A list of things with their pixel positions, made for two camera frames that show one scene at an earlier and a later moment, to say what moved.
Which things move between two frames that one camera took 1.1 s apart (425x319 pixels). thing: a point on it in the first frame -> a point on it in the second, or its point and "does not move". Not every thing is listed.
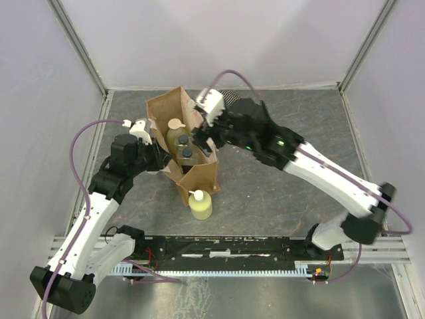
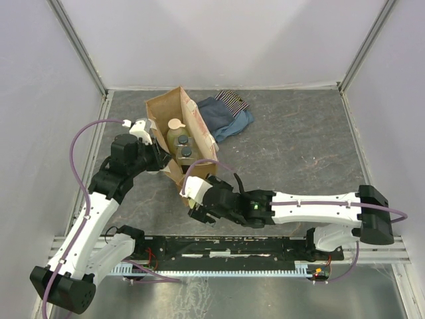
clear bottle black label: [186, 155] does not move
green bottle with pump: [175, 130] does not move
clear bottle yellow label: [184, 141] does not move
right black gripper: [205, 132] -> [199, 212]
